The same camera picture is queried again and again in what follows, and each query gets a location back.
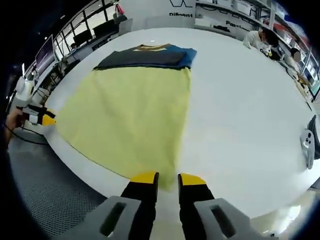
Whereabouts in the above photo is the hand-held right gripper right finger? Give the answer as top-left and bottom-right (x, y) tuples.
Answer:
(177, 172), (251, 240)

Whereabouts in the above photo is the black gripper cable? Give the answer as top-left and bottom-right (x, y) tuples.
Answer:
(4, 124), (49, 145)

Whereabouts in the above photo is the yellow garment with dark sleeves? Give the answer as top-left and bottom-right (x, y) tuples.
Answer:
(55, 43), (198, 193)

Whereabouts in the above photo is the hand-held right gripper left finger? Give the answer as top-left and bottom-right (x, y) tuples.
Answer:
(84, 171), (160, 240)

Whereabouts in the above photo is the metal shelf rack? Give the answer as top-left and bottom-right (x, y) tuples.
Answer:
(194, 0), (320, 101)

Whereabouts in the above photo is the black monitor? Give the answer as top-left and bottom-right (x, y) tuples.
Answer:
(73, 28), (93, 46)
(92, 23), (119, 39)

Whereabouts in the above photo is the pink hanging bag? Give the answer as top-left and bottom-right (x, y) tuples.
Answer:
(113, 3), (129, 25)

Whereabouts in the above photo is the grey mesh chair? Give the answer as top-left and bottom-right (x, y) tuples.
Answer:
(6, 136), (109, 238)

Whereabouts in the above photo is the person's left hand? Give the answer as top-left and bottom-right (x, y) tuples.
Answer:
(6, 109), (26, 132)

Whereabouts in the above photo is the white controller with black strap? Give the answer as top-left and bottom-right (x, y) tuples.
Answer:
(299, 116), (320, 171)

